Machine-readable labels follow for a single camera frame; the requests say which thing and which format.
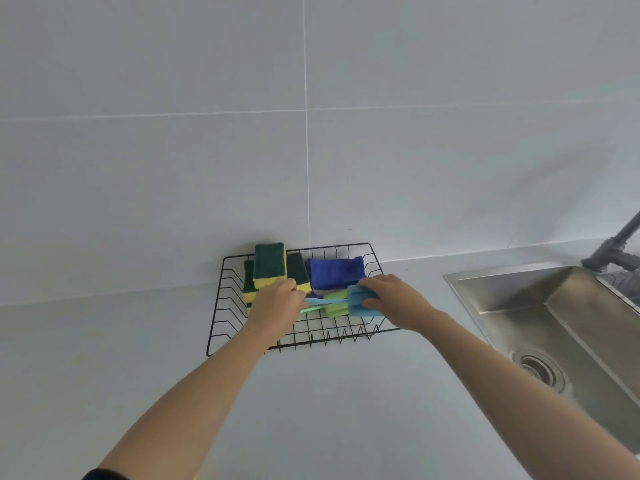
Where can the person's right forearm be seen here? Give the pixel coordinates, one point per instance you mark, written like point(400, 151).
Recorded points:
point(520, 394)

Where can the person's right fingers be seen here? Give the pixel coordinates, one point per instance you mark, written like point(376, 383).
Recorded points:
point(372, 284)

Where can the person's left fingers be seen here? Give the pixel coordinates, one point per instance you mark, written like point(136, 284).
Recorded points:
point(291, 293)

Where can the person's right hand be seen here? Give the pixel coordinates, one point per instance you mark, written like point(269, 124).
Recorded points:
point(402, 302)

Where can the green sponge brush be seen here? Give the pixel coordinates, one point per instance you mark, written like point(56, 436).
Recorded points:
point(336, 304)

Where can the person's left forearm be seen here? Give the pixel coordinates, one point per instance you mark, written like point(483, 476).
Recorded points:
point(200, 399)

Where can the blue folded cloth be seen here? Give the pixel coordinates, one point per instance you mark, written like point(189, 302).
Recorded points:
point(334, 272)

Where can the black sleeve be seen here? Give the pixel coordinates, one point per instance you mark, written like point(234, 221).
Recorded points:
point(106, 475)

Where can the blue sponge brush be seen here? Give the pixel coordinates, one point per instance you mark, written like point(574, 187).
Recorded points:
point(359, 300)

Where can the person's left hand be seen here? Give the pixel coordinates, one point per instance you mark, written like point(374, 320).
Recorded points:
point(272, 307)

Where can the metal sink drain strainer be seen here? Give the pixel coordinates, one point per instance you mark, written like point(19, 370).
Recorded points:
point(540, 369)

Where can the large green yellow scouring sponge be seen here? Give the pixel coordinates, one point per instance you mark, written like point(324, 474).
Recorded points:
point(269, 264)

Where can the stainless steel sink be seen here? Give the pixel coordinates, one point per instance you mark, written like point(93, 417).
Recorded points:
point(590, 319)

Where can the grey faucet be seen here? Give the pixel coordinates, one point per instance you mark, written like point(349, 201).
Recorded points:
point(612, 249)

